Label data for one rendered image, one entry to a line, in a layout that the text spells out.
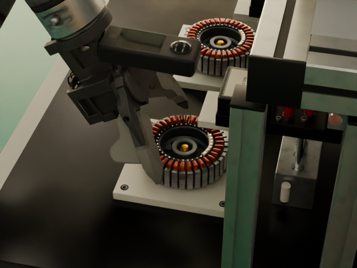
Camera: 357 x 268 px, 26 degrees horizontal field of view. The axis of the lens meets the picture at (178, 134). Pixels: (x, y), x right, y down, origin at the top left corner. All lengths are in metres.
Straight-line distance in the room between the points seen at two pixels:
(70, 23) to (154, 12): 0.46
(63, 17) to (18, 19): 1.91
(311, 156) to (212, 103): 0.14
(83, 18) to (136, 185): 0.23
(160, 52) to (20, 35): 1.84
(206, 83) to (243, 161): 0.43
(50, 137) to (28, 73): 1.45
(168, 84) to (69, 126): 0.17
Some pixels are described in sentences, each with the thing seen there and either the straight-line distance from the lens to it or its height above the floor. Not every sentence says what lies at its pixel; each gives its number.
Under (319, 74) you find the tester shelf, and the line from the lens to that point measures 0.61.
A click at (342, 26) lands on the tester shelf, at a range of 0.66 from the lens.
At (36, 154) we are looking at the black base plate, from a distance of 1.05.
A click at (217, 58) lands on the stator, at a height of 0.81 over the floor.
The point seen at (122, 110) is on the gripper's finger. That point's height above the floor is 0.90.
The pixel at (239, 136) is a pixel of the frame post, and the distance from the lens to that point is 0.68.
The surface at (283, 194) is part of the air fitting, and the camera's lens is 0.94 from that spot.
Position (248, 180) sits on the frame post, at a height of 0.97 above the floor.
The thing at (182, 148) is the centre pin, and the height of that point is 0.81.
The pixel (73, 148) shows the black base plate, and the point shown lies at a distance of 1.05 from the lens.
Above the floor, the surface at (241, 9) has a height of 0.88.
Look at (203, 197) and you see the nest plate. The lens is 0.96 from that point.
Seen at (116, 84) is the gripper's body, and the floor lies 0.92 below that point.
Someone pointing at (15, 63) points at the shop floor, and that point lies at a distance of 2.57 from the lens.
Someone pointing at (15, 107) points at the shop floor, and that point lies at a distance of 2.38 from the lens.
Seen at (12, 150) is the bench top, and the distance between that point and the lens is 1.10.
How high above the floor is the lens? 1.47
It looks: 41 degrees down
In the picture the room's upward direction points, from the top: straight up
